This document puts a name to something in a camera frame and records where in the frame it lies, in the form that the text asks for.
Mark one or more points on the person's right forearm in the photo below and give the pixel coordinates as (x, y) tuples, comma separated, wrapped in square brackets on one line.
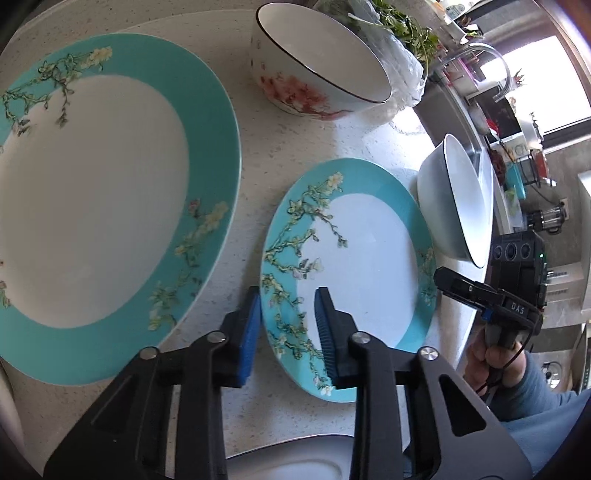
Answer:
[(545, 415)]

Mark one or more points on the plastic bag of green vegetables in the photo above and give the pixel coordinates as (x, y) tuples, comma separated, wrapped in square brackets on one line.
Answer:
[(401, 69)]

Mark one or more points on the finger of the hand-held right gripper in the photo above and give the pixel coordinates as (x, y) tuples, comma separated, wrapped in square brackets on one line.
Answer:
[(466, 290)]

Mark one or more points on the person's right hand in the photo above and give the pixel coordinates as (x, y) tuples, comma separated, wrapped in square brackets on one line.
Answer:
[(496, 367)]

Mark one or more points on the large teal floral plate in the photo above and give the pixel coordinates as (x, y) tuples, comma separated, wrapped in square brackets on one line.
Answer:
[(92, 184)]

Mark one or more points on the teal container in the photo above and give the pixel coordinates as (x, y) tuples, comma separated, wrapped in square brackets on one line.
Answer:
[(515, 180)]

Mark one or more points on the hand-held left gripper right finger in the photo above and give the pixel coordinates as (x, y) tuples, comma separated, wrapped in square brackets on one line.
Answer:
[(325, 341)]

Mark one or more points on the steel sink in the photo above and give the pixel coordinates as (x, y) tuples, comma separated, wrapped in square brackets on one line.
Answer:
[(443, 106)]

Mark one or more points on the window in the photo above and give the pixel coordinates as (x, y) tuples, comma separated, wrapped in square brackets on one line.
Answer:
[(531, 78)]

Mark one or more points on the wall socket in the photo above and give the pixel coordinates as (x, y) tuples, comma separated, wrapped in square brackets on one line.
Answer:
[(564, 206)]

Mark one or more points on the black blender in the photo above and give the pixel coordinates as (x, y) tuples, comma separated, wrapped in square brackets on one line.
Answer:
[(547, 219)]

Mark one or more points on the plain white bowl dark rim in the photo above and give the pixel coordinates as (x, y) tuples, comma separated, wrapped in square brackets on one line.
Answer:
[(461, 198)]

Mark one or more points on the white bowl with red flowers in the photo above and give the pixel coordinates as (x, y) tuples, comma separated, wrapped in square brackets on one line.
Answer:
[(295, 87)]

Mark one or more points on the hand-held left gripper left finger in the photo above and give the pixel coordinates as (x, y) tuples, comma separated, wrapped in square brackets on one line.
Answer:
[(247, 341)]

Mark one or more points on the small teal floral plate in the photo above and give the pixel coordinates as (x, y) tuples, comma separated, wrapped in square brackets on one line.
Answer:
[(369, 258)]

